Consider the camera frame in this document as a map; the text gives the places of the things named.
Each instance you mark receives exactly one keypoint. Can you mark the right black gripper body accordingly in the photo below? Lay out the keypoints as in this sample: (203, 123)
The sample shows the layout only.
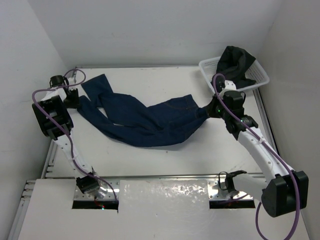
(215, 109)

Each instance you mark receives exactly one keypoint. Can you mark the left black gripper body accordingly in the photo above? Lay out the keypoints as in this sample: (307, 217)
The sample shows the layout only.
(71, 101)

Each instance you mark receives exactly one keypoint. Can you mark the dark blue denim trousers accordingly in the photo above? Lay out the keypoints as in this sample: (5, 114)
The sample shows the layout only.
(124, 118)

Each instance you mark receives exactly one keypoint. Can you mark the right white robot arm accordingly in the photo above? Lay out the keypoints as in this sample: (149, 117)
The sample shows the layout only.
(284, 190)

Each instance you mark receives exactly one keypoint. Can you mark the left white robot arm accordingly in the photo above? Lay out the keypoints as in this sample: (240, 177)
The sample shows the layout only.
(55, 122)

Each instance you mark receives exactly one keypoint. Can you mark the black trousers in basket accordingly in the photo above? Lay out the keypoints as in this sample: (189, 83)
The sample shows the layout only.
(233, 64)

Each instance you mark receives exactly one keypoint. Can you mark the white plastic basket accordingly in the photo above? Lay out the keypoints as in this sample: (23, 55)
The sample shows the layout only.
(256, 72)

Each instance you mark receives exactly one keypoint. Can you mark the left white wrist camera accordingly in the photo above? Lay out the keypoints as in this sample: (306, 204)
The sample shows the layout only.
(71, 81)

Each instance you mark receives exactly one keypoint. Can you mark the aluminium table frame rail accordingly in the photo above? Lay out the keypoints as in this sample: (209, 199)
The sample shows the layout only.
(56, 165)

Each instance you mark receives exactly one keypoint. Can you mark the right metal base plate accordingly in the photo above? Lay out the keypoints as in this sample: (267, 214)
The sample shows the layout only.
(215, 193)

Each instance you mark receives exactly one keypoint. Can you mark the metal base plate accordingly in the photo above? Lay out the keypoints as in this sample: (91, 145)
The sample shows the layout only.
(215, 193)
(105, 193)

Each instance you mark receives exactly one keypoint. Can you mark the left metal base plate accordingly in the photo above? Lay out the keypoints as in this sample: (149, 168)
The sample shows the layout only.
(105, 193)

